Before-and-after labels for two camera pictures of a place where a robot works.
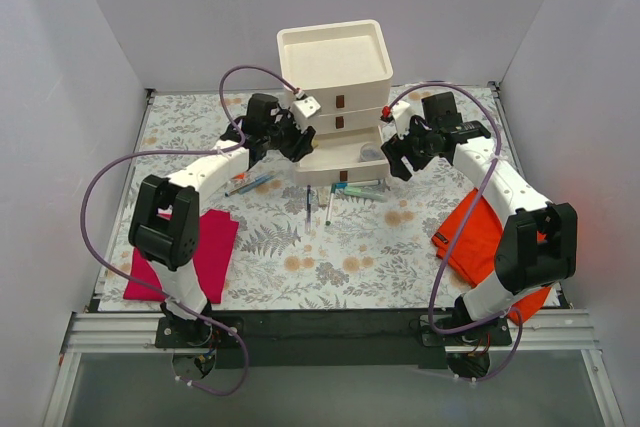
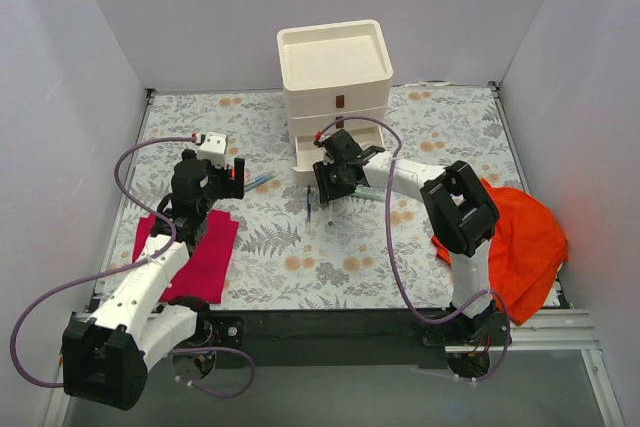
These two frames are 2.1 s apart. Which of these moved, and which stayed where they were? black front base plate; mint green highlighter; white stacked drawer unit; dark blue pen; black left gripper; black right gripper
Moved: black right gripper; black left gripper
Stayed: black front base plate; white stacked drawer unit; mint green highlighter; dark blue pen
